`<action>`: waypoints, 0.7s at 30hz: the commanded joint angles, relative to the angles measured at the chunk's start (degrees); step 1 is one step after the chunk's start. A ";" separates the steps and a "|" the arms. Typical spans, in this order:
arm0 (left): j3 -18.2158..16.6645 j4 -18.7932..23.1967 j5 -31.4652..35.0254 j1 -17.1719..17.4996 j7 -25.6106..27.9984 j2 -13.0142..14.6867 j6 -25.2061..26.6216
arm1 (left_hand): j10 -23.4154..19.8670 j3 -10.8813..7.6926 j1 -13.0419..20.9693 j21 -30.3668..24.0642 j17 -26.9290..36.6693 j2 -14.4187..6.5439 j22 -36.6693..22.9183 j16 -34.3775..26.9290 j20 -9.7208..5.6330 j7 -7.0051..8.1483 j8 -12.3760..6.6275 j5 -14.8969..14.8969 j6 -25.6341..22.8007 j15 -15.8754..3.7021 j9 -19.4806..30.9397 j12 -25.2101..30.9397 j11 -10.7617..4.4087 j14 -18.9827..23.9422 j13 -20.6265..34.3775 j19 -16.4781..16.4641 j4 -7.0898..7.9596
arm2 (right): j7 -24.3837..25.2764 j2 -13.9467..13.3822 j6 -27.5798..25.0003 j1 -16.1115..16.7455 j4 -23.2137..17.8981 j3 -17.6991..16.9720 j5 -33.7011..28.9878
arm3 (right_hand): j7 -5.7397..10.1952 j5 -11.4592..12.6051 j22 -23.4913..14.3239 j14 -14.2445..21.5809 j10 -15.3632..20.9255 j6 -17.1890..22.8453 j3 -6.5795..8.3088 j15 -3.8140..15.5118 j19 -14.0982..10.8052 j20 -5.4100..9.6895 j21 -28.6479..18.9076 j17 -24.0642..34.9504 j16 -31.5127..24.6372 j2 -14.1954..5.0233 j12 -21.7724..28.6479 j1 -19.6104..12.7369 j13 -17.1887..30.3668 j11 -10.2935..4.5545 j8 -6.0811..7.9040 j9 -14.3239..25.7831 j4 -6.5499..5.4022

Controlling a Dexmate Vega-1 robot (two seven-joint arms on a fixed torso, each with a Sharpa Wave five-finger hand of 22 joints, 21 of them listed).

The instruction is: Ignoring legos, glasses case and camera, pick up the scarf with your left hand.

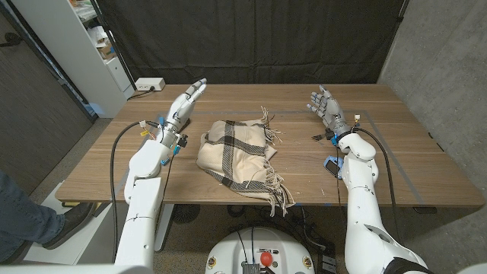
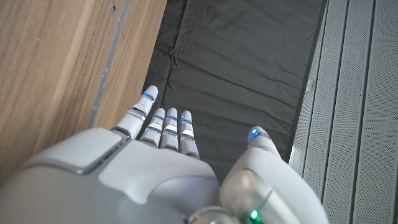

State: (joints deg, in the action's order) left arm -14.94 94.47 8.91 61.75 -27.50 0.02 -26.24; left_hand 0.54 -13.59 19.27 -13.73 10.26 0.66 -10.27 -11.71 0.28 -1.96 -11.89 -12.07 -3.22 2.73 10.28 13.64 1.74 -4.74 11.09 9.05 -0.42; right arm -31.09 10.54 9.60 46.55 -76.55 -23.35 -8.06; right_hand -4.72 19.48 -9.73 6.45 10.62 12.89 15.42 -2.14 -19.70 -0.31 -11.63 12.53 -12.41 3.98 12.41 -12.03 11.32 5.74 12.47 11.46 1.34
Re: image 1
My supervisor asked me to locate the black door handle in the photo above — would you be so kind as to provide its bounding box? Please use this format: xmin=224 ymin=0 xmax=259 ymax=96
xmin=0 ymin=32 xmax=24 ymax=49

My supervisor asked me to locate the white robot torso base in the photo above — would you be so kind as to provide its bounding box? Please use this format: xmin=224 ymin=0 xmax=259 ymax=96
xmin=204 ymin=227 xmax=316 ymax=274

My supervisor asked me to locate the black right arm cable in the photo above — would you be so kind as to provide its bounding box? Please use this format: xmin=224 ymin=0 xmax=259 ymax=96
xmin=352 ymin=127 xmax=403 ymax=244

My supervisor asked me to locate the black floor power strip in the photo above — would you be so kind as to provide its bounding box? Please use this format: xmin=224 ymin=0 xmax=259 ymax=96
xmin=317 ymin=243 xmax=338 ymax=274

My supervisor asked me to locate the cardboard box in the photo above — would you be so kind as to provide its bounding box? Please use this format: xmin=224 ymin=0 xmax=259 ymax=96
xmin=97 ymin=41 xmax=117 ymax=60

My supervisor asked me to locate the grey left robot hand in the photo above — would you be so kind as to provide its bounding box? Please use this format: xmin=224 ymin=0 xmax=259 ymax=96
xmin=161 ymin=78 xmax=208 ymax=148

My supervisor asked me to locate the person's leg in jeans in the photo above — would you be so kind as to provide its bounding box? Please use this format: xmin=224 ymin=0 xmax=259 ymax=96
xmin=0 ymin=170 xmax=65 ymax=263

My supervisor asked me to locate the black backdrop stand pole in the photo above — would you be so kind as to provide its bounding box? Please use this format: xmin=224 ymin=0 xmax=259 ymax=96
xmin=89 ymin=0 xmax=138 ymax=91

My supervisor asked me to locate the white power outlet box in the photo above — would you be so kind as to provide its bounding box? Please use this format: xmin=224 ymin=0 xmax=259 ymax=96
xmin=135 ymin=77 xmax=167 ymax=92

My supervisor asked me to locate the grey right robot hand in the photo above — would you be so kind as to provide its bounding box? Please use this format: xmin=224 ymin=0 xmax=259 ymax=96
xmin=307 ymin=84 xmax=352 ymax=138

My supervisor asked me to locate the cream plaid fringed scarf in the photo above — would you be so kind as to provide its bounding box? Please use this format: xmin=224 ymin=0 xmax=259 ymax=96
xmin=196 ymin=106 xmax=296 ymax=218

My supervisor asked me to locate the white shelf cabinet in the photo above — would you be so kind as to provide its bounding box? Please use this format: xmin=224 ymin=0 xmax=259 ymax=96
xmin=11 ymin=0 xmax=136 ymax=119

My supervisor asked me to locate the white floor board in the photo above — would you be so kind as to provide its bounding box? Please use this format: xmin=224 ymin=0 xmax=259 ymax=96
xmin=22 ymin=182 xmax=119 ymax=266

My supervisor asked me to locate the small blue camera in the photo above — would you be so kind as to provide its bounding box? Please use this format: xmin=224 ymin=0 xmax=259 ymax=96
xmin=323 ymin=155 xmax=344 ymax=179

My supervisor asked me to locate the person's dark shoe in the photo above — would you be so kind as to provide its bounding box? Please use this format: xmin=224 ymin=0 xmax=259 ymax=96
xmin=41 ymin=202 xmax=96 ymax=250

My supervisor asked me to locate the black backdrop curtain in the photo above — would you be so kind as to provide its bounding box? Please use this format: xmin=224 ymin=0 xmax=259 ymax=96
xmin=93 ymin=0 xmax=410 ymax=85

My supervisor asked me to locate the white table leg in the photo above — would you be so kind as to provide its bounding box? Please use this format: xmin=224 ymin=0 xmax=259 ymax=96
xmin=154 ymin=204 xmax=175 ymax=253

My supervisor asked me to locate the round black floor grille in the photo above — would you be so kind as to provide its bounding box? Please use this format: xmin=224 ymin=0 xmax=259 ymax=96
xmin=170 ymin=204 xmax=202 ymax=225

